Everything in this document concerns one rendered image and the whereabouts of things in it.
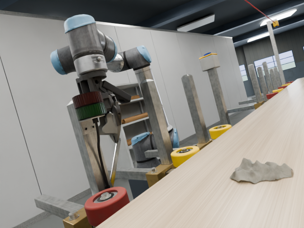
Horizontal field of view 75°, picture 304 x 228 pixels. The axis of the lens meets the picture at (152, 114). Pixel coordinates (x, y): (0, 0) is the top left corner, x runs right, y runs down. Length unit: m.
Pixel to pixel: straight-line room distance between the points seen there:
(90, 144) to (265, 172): 0.34
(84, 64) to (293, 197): 0.52
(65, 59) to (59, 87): 2.61
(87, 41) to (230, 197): 0.50
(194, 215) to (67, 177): 3.06
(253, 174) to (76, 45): 0.52
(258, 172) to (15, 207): 3.03
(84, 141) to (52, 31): 3.30
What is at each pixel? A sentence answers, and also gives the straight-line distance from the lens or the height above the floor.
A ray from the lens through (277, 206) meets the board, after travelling 0.28.
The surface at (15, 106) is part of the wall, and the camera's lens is 3.20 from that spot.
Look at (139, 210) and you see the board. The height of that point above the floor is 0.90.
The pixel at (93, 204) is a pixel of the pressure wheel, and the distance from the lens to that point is 0.39.
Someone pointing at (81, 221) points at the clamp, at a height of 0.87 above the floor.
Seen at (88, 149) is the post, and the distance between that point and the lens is 0.46.
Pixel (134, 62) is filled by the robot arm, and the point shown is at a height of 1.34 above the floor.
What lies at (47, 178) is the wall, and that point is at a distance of 3.21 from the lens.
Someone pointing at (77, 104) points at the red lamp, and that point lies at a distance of 0.42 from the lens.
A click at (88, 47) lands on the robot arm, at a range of 0.60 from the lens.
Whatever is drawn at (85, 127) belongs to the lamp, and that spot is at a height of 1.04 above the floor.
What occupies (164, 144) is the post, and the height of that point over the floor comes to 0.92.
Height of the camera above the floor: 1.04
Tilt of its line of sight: 2 degrees down
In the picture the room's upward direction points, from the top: 15 degrees counter-clockwise
